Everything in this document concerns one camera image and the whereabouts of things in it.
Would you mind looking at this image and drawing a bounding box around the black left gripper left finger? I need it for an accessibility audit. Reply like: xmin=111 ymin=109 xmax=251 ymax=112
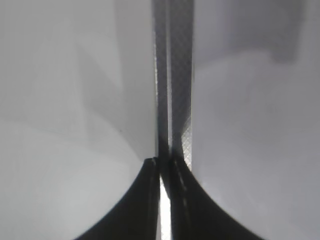
xmin=78 ymin=157 xmax=160 ymax=240

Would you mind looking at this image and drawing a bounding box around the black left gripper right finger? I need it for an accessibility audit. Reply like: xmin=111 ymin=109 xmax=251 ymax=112
xmin=164 ymin=152 xmax=250 ymax=240

